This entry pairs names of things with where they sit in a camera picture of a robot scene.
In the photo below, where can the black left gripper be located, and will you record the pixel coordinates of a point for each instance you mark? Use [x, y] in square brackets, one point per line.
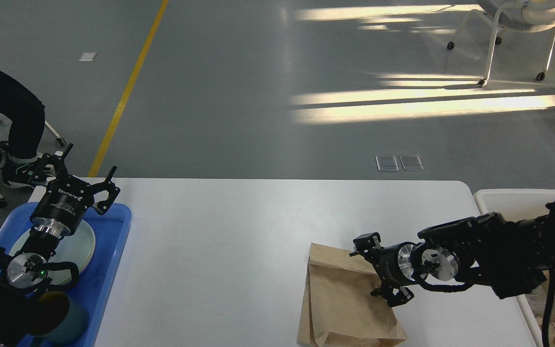
[63, 205]

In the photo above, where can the light green plate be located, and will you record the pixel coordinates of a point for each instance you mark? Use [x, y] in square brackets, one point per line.
[78, 248]

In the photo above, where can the small grey floor plate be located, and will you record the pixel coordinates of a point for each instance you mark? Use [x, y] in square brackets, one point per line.
[387, 163]

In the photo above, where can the white plastic bin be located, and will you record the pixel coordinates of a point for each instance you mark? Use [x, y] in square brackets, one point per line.
[515, 204]

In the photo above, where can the large brown paper bag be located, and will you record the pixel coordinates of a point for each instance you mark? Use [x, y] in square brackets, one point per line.
[338, 309]

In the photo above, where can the dark teal mug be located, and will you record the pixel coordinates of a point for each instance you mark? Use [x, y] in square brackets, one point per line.
[58, 320]

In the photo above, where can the white chair leg left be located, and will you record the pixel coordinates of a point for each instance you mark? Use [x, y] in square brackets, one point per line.
[59, 140]

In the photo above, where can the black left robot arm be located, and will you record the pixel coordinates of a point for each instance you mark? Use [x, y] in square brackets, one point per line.
[24, 275]

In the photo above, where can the white chair on casters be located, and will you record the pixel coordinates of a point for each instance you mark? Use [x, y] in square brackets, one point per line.
[530, 16]

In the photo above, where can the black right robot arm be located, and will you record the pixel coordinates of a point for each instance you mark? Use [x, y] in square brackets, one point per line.
[512, 258]

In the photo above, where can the blue plastic tray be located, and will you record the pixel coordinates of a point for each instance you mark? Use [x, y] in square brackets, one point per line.
[95, 282]

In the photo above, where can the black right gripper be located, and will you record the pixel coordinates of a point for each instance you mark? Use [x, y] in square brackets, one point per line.
[393, 265]

